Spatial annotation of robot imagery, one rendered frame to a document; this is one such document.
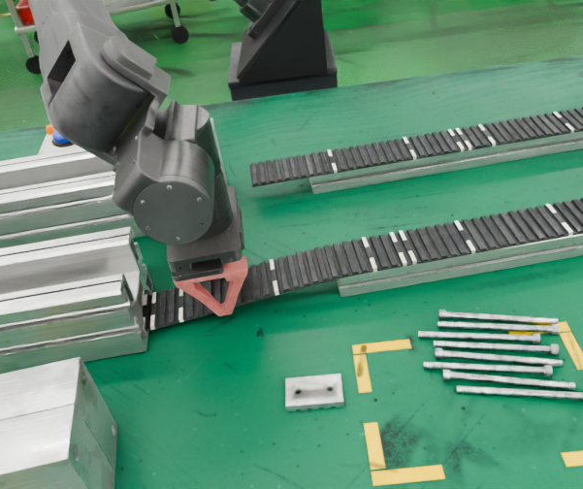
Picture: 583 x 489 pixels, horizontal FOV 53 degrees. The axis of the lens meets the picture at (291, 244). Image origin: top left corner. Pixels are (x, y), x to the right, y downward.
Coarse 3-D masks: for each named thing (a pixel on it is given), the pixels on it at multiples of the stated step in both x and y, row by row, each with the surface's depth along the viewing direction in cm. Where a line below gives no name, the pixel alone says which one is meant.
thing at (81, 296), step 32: (0, 256) 59; (32, 256) 58; (64, 256) 58; (96, 256) 59; (128, 256) 59; (0, 288) 60; (32, 288) 60; (64, 288) 54; (96, 288) 53; (128, 288) 55; (0, 320) 53; (32, 320) 55; (64, 320) 54; (96, 320) 54; (128, 320) 55; (0, 352) 56; (32, 352) 56; (64, 352) 56; (96, 352) 57; (128, 352) 57
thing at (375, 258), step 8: (360, 240) 62; (368, 240) 62; (376, 240) 61; (368, 248) 60; (376, 248) 60; (368, 256) 59; (376, 256) 60; (384, 256) 59; (368, 264) 59; (376, 264) 59; (384, 264) 58
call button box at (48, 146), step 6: (48, 138) 83; (48, 144) 82; (54, 144) 81; (60, 144) 81; (66, 144) 81; (72, 144) 81; (42, 150) 80; (48, 150) 80; (54, 150) 80; (60, 150) 80
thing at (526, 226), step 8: (512, 216) 62; (520, 216) 62; (528, 216) 61; (520, 224) 60; (528, 224) 60; (520, 232) 60; (528, 232) 59; (536, 232) 59; (528, 240) 59; (536, 240) 59; (544, 240) 59
